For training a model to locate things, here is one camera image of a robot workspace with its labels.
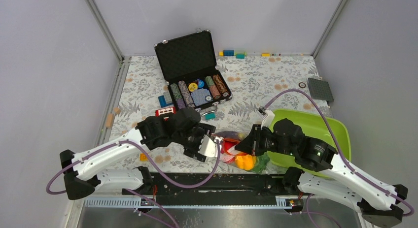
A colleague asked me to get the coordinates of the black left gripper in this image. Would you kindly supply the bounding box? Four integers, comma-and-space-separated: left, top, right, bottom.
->
175, 124, 216, 161

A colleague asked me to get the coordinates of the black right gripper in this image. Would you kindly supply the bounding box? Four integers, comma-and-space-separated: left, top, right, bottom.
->
235, 123, 297, 156

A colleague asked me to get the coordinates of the green toy cabbage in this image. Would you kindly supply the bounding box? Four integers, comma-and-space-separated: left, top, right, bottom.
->
252, 152, 270, 174

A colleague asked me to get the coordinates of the yellow toy bell pepper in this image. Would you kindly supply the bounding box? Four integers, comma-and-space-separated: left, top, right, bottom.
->
235, 155, 257, 171

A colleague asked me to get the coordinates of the red toy apple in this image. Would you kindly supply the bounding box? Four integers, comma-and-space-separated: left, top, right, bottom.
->
220, 138, 242, 163

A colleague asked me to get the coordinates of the clear zip top bag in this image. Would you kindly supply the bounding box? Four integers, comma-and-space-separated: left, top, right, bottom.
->
213, 131, 270, 174

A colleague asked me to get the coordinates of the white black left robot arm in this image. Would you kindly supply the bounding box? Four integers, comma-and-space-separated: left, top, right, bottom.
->
60, 107, 223, 200

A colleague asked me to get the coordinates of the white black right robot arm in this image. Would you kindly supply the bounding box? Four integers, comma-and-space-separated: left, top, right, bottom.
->
235, 118, 408, 228

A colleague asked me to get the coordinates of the small teal block by case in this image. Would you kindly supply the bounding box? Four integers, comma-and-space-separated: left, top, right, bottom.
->
205, 112, 216, 120

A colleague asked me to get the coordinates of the red white window brick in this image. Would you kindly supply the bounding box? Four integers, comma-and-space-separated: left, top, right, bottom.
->
155, 106, 176, 116

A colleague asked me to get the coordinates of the blue playing card deck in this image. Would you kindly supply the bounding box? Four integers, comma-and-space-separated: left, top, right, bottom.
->
191, 88, 212, 106

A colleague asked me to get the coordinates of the grey toy brick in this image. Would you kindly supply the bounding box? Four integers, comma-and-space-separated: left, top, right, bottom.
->
163, 92, 173, 104

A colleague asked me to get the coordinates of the blue toy brick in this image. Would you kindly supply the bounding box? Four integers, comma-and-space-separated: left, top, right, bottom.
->
158, 96, 167, 108

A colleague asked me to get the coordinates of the yellow big blind button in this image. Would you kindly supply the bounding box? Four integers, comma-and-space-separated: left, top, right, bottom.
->
188, 82, 199, 93

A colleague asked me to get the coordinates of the small orange toy cracker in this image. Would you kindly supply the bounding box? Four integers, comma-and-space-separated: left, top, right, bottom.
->
139, 154, 148, 162

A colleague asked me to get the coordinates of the green plastic tray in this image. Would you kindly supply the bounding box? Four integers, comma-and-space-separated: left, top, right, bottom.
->
268, 108, 351, 168

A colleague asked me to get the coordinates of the blue small blind button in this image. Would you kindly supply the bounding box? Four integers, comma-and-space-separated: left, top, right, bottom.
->
197, 80, 205, 89

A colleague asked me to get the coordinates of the loose poker chip on table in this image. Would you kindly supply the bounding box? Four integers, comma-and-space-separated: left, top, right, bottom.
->
298, 82, 307, 89

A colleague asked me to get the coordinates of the black poker chip case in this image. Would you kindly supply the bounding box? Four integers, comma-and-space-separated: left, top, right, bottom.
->
154, 30, 233, 111

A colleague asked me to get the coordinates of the grey building baseplate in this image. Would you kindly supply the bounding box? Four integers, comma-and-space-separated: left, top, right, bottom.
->
308, 78, 334, 102

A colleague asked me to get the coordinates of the small wooden cube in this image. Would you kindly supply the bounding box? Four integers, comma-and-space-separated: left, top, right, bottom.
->
113, 107, 121, 115

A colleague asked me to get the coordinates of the wooden block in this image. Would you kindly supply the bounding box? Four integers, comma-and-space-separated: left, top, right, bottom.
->
104, 113, 115, 128

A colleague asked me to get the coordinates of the teal toy block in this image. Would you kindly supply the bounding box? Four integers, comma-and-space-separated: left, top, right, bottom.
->
235, 53, 246, 59

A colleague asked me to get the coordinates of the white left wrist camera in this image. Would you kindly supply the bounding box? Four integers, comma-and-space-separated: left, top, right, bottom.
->
198, 135, 224, 158

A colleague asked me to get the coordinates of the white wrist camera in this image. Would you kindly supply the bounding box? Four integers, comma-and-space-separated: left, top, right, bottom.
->
257, 107, 275, 128
198, 135, 224, 158

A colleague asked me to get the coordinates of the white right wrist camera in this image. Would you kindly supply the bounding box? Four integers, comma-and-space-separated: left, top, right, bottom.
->
257, 107, 275, 128

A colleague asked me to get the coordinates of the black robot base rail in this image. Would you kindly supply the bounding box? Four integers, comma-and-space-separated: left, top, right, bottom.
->
136, 172, 305, 206

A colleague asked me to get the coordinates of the blue toy block at wall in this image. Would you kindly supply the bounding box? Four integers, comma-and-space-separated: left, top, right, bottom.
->
222, 50, 235, 56

